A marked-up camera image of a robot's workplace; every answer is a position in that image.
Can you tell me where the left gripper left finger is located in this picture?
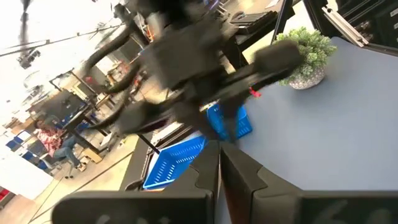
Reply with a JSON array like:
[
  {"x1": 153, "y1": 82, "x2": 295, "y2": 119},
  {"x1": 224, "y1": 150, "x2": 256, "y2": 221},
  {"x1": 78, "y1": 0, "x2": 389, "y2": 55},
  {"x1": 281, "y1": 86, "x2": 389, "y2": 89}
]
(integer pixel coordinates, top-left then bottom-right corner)
[{"x1": 51, "y1": 140, "x2": 222, "y2": 224}]

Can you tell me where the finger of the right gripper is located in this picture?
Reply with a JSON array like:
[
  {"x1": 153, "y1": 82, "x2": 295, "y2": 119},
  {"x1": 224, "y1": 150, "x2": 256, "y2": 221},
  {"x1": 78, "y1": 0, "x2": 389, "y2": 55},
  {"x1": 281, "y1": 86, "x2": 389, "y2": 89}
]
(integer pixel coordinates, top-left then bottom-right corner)
[
  {"x1": 116, "y1": 85, "x2": 220, "y2": 138},
  {"x1": 217, "y1": 40, "x2": 304, "y2": 141}
]

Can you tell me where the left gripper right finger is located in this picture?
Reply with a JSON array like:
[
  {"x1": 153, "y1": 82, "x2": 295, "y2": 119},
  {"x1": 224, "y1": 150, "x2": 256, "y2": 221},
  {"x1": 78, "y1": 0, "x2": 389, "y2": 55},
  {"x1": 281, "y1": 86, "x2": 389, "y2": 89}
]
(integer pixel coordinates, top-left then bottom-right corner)
[{"x1": 220, "y1": 141, "x2": 398, "y2": 224}]

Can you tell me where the blue plastic basket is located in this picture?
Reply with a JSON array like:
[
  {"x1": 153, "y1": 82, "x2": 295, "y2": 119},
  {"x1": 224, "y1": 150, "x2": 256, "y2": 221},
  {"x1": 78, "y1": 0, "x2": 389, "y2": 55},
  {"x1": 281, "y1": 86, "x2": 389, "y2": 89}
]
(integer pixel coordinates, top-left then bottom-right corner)
[
  {"x1": 205, "y1": 102, "x2": 253, "y2": 141},
  {"x1": 142, "y1": 132, "x2": 208, "y2": 190}
]

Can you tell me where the green artificial plant in pot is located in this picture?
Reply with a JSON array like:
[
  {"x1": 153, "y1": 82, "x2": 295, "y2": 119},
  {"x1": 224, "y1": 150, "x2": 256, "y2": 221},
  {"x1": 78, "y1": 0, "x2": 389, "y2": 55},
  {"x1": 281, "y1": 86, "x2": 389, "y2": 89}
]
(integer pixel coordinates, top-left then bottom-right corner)
[{"x1": 275, "y1": 26, "x2": 338, "y2": 91}]

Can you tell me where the black keyboard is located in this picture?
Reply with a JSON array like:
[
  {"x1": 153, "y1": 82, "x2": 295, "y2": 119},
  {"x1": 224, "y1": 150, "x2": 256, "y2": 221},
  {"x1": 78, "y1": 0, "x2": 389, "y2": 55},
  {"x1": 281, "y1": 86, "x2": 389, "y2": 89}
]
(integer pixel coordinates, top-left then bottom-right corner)
[{"x1": 229, "y1": 11, "x2": 279, "y2": 35}]

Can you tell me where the cardboard box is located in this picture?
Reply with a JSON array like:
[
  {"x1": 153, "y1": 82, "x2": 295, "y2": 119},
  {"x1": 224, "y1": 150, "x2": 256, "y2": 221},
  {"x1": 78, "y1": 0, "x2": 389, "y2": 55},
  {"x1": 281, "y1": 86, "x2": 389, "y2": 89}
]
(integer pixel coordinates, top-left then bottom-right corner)
[{"x1": 81, "y1": 147, "x2": 103, "y2": 164}]

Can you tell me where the black background desk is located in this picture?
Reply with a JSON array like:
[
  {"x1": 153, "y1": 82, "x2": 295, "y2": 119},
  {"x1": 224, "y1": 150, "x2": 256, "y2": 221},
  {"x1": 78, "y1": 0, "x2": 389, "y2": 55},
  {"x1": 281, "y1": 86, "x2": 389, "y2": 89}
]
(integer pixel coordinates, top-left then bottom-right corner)
[{"x1": 29, "y1": 90, "x2": 94, "y2": 131}]

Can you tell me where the blue-grey table mat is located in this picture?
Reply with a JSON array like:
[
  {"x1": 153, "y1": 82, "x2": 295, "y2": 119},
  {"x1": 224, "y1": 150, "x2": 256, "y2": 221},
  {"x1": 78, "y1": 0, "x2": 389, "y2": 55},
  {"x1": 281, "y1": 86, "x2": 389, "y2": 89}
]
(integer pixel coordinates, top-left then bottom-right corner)
[{"x1": 214, "y1": 36, "x2": 398, "y2": 224}]

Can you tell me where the person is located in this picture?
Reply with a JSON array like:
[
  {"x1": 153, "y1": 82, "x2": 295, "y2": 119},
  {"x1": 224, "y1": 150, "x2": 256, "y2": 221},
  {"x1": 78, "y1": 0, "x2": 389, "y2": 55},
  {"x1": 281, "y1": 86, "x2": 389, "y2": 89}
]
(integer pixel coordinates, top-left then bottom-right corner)
[{"x1": 33, "y1": 116, "x2": 88, "y2": 172}]

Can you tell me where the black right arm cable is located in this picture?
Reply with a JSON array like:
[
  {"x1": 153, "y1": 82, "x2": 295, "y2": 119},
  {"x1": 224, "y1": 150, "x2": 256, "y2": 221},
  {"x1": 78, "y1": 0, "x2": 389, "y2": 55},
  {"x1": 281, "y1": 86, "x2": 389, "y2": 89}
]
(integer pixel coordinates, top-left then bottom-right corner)
[{"x1": 83, "y1": 24, "x2": 141, "y2": 94}]

